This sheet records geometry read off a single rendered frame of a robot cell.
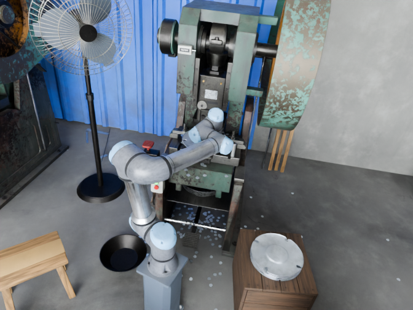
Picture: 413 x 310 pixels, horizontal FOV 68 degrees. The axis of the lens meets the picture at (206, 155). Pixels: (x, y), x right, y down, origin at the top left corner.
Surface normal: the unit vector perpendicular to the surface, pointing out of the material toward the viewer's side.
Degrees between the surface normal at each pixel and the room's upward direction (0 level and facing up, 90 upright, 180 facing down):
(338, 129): 90
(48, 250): 0
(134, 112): 90
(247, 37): 90
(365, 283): 0
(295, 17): 59
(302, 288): 0
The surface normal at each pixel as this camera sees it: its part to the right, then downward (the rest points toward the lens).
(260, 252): 0.09, -0.83
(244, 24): -0.05, -0.21
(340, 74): -0.16, 0.53
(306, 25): -0.10, 0.07
